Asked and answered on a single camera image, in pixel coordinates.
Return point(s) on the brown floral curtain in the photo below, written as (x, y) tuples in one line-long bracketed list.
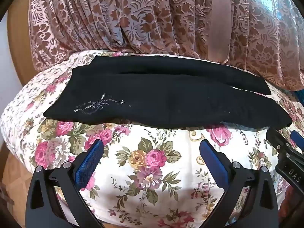
[(142, 16)]

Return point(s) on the floral bed sheet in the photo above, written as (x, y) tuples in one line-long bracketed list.
[(152, 147)]

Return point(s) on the black pants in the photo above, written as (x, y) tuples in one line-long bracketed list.
[(166, 95)]

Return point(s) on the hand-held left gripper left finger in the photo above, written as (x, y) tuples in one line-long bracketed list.
[(87, 163)]

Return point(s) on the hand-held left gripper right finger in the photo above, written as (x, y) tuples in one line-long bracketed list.
[(213, 161)]

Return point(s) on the wooden window frame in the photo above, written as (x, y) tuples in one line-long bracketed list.
[(16, 52)]

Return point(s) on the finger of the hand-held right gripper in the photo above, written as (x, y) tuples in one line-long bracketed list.
[(298, 141), (277, 142)]

